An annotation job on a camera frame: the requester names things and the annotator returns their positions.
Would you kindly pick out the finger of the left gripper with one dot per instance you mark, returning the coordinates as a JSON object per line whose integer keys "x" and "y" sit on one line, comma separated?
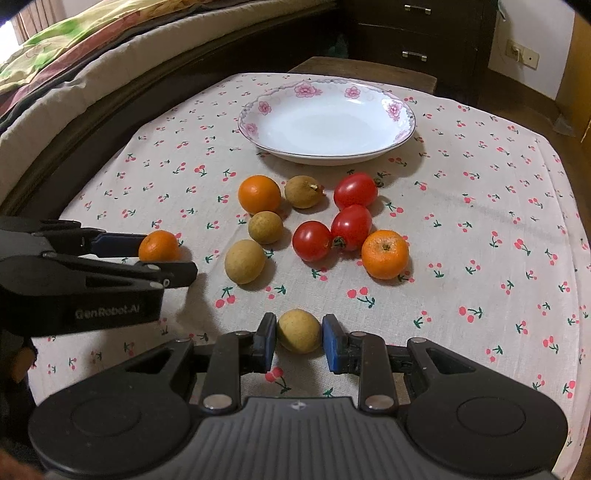
{"x": 169, "y": 274}
{"x": 104, "y": 244}

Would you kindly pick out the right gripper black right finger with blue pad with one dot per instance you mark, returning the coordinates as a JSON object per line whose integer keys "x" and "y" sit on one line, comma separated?
{"x": 366, "y": 356}

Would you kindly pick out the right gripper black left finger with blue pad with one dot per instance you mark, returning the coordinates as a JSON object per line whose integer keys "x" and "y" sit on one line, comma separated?
{"x": 233, "y": 355}

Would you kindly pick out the small orange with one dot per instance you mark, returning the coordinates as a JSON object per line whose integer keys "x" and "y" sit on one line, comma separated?
{"x": 159, "y": 246}

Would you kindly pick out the orange mandarin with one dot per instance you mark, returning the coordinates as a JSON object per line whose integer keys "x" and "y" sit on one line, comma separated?
{"x": 385, "y": 254}
{"x": 259, "y": 193}

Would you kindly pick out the red tomato left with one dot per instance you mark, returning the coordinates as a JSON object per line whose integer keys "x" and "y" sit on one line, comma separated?
{"x": 312, "y": 241}

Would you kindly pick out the red tomato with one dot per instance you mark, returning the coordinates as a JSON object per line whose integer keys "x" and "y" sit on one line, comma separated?
{"x": 312, "y": 241}
{"x": 351, "y": 227}
{"x": 356, "y": 189}

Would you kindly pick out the red tomato middle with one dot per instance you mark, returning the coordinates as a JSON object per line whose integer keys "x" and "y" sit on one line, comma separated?
{"x": 351, "y": 227}

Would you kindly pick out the beige mattress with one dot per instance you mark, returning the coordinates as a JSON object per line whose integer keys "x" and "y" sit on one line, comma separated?
{"x": 33, "y": 123}

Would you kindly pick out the cherry print tablecloth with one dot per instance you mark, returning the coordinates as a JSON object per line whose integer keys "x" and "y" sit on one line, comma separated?
{"x": 499, "y": 267}

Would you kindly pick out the tan longan with stem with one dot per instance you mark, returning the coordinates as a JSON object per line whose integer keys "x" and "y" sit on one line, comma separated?
{"x": 303, "y": 192}

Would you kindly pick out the red tomato top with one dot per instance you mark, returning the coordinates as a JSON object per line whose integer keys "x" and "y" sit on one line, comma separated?
{"x": 356, "y": 189}

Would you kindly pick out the colourful floral quilt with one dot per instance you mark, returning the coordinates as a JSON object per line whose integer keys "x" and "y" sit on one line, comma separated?
{"x": 62, "y": 45}

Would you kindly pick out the white floral plate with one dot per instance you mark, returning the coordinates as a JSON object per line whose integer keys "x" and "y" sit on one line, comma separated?
{"x": 329, "y": 121}

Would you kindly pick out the wooden stool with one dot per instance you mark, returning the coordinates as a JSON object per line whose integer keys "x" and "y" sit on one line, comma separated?
{"x": 367, "y": 71}

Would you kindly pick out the dark wooden dresser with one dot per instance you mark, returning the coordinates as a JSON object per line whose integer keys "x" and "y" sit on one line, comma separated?
{"x": 457, "y": 38}

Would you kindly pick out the dark wooden bed frame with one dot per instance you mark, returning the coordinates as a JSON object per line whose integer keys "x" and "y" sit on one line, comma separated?
{"x": 115, "y": 138}

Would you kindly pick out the lower dresser handle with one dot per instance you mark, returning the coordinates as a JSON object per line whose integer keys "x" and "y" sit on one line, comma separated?
{"x": 415, "y": 55}

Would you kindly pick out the dresser handle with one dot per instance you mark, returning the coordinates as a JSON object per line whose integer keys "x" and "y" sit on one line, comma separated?
{"x": 418, "y": 8}
{"x": 415, "y": 55}

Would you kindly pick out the wall power outlet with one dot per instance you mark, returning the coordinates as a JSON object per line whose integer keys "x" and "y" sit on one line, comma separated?
{"x": 522, "y": 54}

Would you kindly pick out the upper dresser handle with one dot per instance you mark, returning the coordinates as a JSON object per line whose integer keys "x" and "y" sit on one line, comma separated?
{"x": 418, "y": 8}

